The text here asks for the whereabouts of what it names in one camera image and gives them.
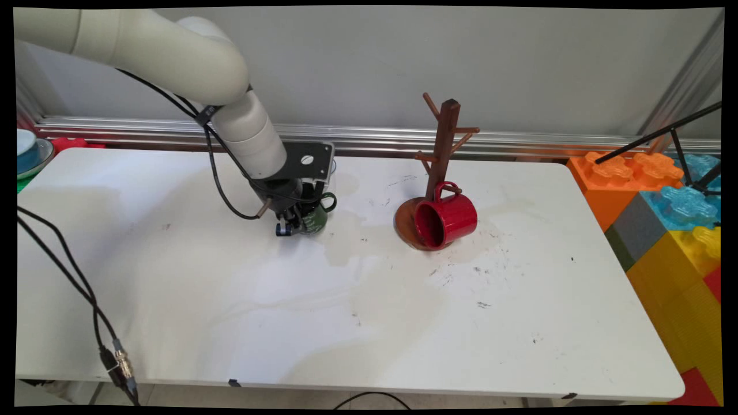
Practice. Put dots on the blue bowl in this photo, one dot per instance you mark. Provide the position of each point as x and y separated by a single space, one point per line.
26 153

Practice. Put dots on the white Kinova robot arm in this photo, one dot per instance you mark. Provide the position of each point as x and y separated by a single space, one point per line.
173 52

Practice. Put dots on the yellow toy building block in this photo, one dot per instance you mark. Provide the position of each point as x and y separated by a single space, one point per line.
674 300

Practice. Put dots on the green enamel mug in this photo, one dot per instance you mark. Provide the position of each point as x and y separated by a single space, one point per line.
317 219

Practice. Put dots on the brown wooden mug tree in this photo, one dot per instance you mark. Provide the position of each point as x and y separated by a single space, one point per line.
444 144

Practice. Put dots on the aluminium rail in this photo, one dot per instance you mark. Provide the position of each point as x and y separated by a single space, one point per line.
357 138

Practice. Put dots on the flat red object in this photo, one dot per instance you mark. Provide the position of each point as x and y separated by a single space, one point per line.
72 143

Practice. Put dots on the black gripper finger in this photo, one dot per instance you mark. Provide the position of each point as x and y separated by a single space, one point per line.
300 220
283 227

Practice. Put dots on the red enamel mug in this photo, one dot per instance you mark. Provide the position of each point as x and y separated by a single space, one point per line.
452 219

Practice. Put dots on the black camera mounting plate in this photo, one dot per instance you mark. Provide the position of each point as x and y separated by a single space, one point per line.
320 153

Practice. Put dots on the aluminium frame post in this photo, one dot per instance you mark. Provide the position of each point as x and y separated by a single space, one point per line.
686 80

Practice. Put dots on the grey toy building block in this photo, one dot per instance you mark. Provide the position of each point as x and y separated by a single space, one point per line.
637 230

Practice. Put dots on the black tripod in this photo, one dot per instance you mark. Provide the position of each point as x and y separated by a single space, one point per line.
651 135

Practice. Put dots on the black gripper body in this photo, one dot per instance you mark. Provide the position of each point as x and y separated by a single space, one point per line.
285 199

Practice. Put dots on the blue toy building block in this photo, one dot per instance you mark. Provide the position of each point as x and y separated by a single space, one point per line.
683 204

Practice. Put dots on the orange toy building block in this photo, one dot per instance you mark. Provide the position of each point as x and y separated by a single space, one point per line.
605 184

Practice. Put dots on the white glass mug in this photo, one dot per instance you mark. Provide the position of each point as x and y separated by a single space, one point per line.
332 170

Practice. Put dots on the red toy building block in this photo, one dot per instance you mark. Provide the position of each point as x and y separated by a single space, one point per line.
697 389

